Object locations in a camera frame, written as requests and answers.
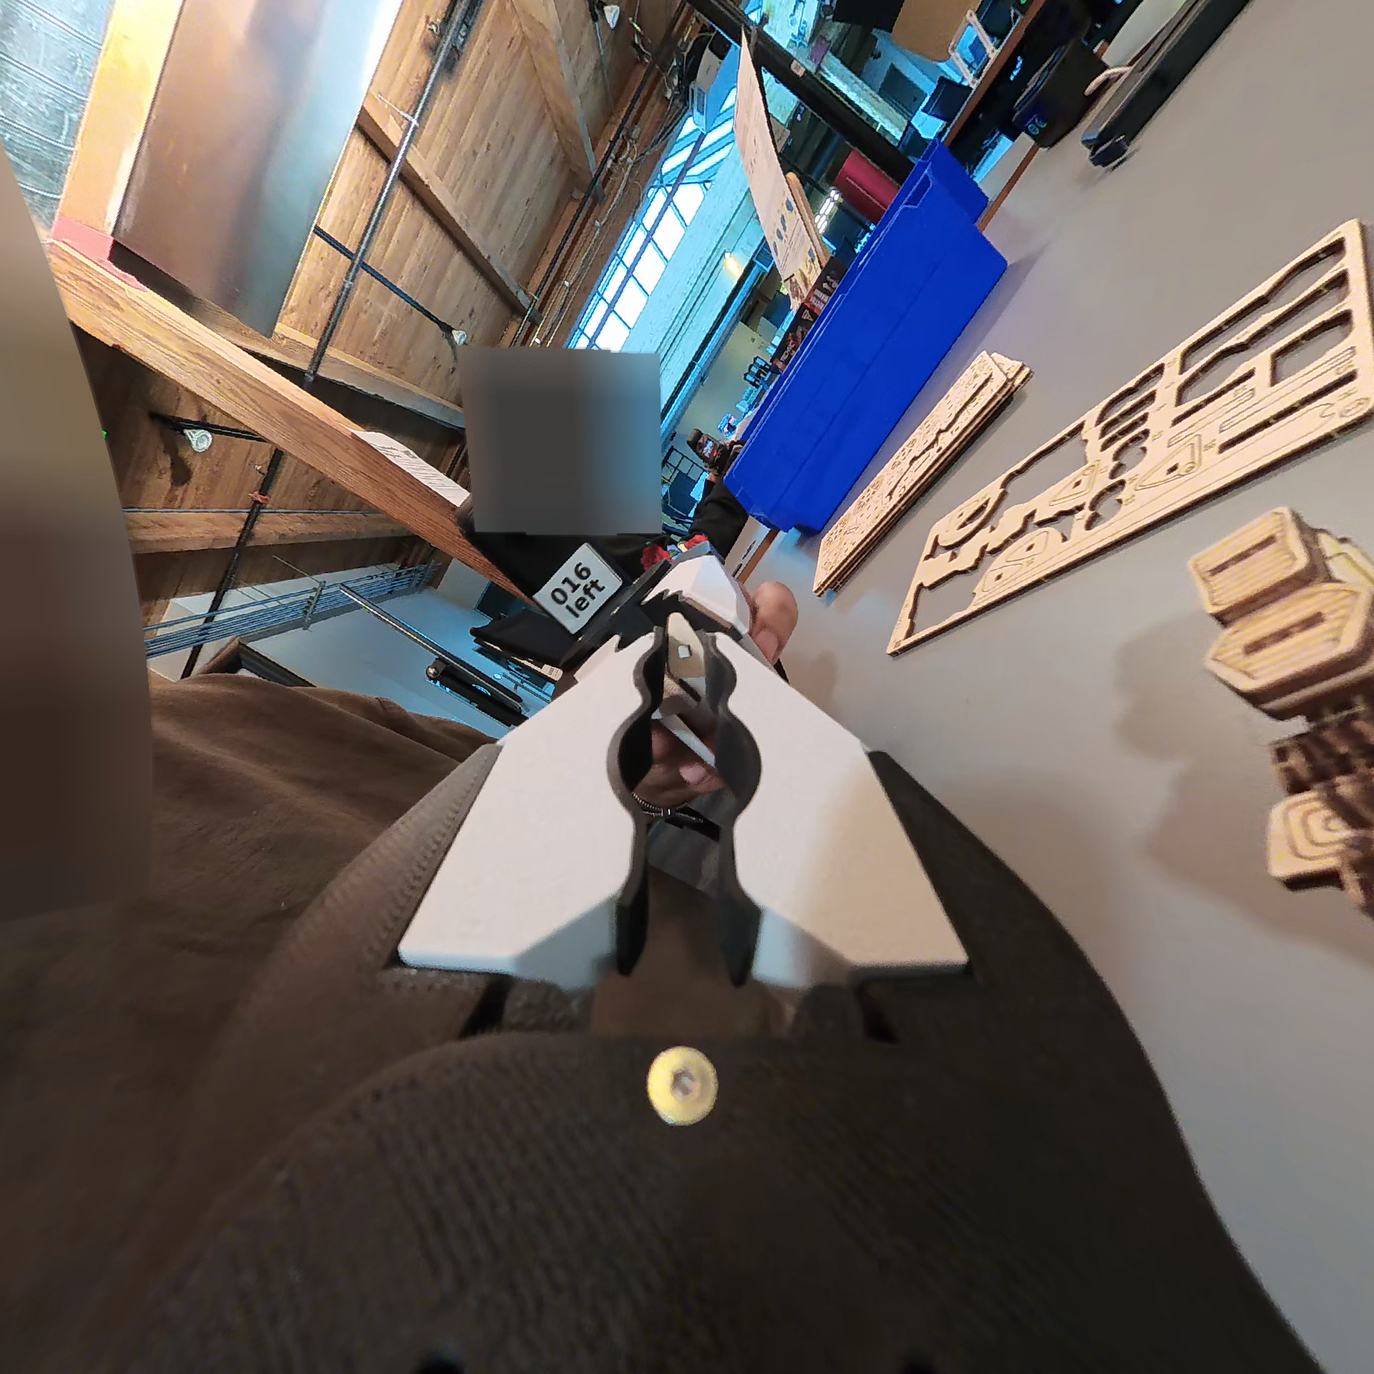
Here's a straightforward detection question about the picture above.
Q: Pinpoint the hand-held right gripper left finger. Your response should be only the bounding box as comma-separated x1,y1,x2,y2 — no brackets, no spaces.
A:
398,625,678,985

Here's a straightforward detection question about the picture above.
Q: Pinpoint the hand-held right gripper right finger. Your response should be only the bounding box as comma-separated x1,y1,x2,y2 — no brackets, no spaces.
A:
701,633,971,986

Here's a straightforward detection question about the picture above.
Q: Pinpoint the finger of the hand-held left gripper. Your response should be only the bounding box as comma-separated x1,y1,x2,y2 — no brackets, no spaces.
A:
642,545,756,640

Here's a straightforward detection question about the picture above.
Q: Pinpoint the small wooden puzzle piece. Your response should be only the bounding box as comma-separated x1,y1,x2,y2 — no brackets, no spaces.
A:
663,614,719,702

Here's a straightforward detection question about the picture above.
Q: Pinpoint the grey desk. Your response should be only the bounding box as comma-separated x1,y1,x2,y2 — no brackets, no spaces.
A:
742,0,1374,1374

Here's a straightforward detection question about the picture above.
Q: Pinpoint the person's left hand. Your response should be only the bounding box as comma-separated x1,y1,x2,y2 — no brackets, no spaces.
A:
629,582,802,818

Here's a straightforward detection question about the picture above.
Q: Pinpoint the stack of wooden puzzle sheets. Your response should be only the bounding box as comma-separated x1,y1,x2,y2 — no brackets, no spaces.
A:
814,352,1034,599

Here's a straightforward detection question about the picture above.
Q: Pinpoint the white paper label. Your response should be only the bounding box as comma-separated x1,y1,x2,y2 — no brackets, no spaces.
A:
352,427,475,509

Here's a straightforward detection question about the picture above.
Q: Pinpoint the large blue plastic bin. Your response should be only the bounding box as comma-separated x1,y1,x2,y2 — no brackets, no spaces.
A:
738,138,1012,535

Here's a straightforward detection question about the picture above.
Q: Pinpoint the dark printed box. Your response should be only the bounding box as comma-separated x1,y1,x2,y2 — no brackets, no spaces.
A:
789,263,850,362

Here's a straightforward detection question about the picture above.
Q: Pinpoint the person's brown sweater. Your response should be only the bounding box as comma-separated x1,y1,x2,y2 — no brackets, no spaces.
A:
0,671,504,1237

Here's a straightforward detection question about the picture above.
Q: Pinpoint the wooden cutout puzzle sheet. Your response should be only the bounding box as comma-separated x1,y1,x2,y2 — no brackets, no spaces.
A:
887,219,1374,656

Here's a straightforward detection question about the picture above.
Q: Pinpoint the standing printed poster board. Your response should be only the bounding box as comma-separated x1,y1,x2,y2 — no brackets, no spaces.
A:
735,30,832,308

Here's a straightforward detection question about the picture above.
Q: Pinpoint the red cylinder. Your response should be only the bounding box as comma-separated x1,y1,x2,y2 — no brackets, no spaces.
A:
837,151,902,216

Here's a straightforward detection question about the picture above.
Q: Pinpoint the wooden model assembly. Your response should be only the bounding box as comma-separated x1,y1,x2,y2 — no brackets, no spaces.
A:
1187,507,1374,923

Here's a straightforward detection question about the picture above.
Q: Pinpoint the black charger with display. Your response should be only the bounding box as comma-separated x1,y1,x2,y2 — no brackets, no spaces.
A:
994,64,1108,152

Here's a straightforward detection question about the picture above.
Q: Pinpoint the long black bar device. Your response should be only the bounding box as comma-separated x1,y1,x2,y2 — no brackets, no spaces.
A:
1082,0,1259,167

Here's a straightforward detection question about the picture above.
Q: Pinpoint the metal ventilation duct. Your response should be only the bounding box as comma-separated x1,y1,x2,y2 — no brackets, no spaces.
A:
114,0,408,311

